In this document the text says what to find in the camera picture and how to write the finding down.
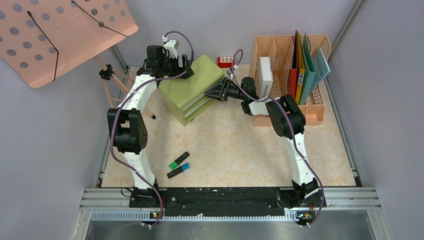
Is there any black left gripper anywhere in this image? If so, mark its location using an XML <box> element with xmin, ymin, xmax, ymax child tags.
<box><xmin>160</xmin><ymin>53</ymin><xmax>195</xmax><ymax>80</ymax></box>

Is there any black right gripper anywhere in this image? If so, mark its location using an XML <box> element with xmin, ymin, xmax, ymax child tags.
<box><xmin>205</xmin><ymin>77</ymin><xmax>247</xmax><ymax>102</ymax></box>

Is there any green metal drawer cabinet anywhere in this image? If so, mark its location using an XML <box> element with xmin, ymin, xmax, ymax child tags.
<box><xmin>158</xmin><ymin>54</ymin><xmax>224</xmax><ymax>126</ymax></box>

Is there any white paper booklet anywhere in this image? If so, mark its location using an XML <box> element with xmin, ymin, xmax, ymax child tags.
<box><xmin>257</xmin><ymin>56</ymin><xmax>274</xmax><ymax>98</ymax></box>

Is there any yellow plastic clip folder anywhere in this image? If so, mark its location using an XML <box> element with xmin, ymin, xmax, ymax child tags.
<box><xmin>295</xmin><ymin>30</ymin><xmax>305</xmax><ymax>104</ymax></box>

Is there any teal plastic folder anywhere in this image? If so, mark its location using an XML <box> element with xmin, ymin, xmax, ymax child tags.
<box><xmin>299</xmin><ymin>34</ymin><xmax>316</xmax><ymax>105</ymax></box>

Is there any light blue hardcover book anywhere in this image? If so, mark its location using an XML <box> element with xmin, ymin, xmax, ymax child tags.
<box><xmin>309</xmin><ymin>47</ymin><xmax>331</xmax><ymax>94</ymax></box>

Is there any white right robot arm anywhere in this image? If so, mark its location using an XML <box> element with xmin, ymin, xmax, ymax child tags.
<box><xmin>204</xmin><ymin>77</ymin><xmax>325</xmax><ymax>208</ymax></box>

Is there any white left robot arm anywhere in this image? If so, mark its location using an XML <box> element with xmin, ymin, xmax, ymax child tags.
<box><xmin>107</xmin><ymin>40</ymin><xmax>194</xmax><ymax>207</ymax></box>

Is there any red small box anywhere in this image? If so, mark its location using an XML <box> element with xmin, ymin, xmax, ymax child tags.
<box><xmin>216</xmin><ymin>56</ymin><xmax>236</xmax><ymax>69</ymax></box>

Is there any beige plastic file organizer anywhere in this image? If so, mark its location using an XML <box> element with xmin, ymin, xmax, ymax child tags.
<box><xmin>248</xmin><ymin>35</ymin><xmax>334</xmax><ymax>126</ymax></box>

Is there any red folder in organizer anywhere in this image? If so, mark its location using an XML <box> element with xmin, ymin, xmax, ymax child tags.
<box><xmin>288</xmin><ymin>30</ymin><xmax>299</xmax><ymax>99</ymax></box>

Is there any black blue highlighter marker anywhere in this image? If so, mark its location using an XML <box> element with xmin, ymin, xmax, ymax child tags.
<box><xmin>167</xmin><ymin>162</ymin><xmax>191</xmax><ymax>179</ymax></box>

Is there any black green highlighter marker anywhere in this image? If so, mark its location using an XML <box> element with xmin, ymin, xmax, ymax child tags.
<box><xmin>168</xmin><ymin>151</ymin><xmax>190</xmax><ymax>171</ymax></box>

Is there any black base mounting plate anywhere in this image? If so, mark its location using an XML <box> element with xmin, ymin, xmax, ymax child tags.
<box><xmin>129</xmin><ymin>187</ymin><xmax>323</xmax><ymax>217</ymax></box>

